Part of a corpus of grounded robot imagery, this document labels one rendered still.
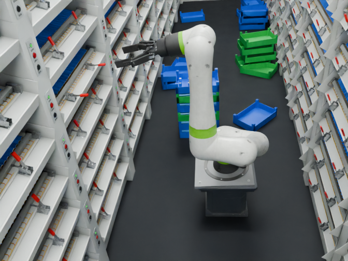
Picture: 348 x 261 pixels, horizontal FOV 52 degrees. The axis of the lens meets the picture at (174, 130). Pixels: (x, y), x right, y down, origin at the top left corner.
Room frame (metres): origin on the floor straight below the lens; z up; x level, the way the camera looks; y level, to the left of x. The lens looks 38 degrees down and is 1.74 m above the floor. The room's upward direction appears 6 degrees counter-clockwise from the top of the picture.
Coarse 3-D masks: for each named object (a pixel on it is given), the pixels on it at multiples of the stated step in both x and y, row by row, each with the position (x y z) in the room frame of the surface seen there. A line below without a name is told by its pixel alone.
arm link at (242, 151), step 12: (252, 132) 1.44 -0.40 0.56; (216, 144) 1.13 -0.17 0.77; (228, 144) 1.11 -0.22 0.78; (240, 144) 1.09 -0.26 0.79; (252, 144) 1.10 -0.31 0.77; (264, 144) 1.33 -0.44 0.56; (216, 156) 1.10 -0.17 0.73; (228, 156) 1.08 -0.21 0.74; (240, 156) 1.06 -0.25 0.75; (252, 156) 1.06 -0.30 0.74
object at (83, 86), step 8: (88, 40) 1.75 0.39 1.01; (88, 48) 1.73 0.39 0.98; (96, 48) 1.74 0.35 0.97; (104, 48) 1.74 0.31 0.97; (96, 56) 1.69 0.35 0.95; (104, 56) 1.72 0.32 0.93; (88, 72) 1.53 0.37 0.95; (96, 72) 1.58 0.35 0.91; (80, 80) 1.46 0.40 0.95; (88, 80) 1.46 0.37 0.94; (72, 88) 1.39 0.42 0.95; (80, 88) 1.39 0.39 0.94; (88, 88) 1.45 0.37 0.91; (64, 104) 1.26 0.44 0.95; (72, 104) 1.27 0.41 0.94; (64, 112) 1.21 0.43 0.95; (72, 112) 1.24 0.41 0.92; (64, 120) 1.16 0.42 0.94
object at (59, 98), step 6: (90, 48) 1.72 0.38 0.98; (90, 54) 1.67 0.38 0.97; (84, 60) 1.60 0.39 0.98; (78, 66) 1.53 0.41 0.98; (78, 72) 1.49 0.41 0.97; (72, 78) 1.43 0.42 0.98; (66, 84) 1.37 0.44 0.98; (72, 84) 1.40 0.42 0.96; (66, 90) 1.33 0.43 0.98; (72, 90) 1.36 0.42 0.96; (60, 96) 1.28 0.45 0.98; (60, 102) 1.26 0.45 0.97
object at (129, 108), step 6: (138, 78) 2.43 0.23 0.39; (144, 78) 2.42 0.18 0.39; (132, 84) 2.25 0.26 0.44; (138, 84) 2.38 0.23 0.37; (132, 90) 2.26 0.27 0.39; (138, 90) 2.30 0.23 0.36; (132, 96) 2.21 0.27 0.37; (138, 96) 2.22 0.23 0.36; (126, 102) 2.13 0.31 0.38; (132, 102) 2.14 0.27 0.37; (126, 108) 1.99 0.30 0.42; (132, 108) 2.07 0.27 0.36; (126, 114) 1.99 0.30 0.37; (132, 114) 2.00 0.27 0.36; (126, 120) 1.93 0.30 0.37; (126, 126) 1.83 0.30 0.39
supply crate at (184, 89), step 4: (216, 68) 2.30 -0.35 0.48; (176, 72) 2.32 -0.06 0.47; (184, 72) 2.33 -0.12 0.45; (212, 72) 2.31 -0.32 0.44; (216, 72) 2.29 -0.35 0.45; (176, 76) 2.29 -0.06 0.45; (180, 76) 2.33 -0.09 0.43; (184, 76) 2.33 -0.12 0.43; (212, 76) 2.31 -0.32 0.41; (216, 76) 2.29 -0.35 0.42; (176, 80) 2.23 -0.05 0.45; (184, 80) 2.31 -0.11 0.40; (212, 80) 2.27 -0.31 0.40; (216, 80) 2.26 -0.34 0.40; (176, 84) 2.14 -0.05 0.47; (184, 84) 2.25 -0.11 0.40; (212, 84) 2.21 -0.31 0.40; (216, 84) 2.11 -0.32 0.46; (176, 88) 2.14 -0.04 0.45; (180, 88) 2.14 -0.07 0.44; (184, 88) 2.14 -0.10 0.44; (188, 88) 2.13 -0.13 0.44; (212, 88) 2.12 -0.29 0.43; (216, 88) 2.11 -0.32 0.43; (176, 92) 2.14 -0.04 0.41; (180, 92) 2.14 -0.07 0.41; (184, 92) 2.14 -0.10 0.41; (188, 92) 2.13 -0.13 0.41
